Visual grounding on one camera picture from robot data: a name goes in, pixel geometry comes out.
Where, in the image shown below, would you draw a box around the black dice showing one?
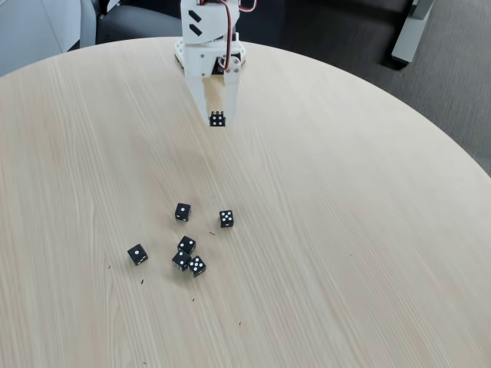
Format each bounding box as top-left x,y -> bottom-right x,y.
127,243 -> 149,267

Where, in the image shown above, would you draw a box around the white cabinet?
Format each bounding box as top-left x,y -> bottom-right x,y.
0,0 -> 97,77

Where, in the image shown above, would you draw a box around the dark upholstered sofa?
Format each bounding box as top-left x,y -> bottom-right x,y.
239,0 -> 410,70

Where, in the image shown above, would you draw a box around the black dice showing two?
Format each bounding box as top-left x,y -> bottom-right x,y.
176,235 -> 197,255

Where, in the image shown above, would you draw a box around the grey desk leg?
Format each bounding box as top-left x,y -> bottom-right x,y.
390,0 -> 434,65

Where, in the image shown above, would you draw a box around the dark grey chair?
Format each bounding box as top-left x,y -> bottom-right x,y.
91,0 -> 184,45

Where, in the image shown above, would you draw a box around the black dice white pips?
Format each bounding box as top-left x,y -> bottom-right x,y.
171,250 -> 192,271
174,202 -> 193,222

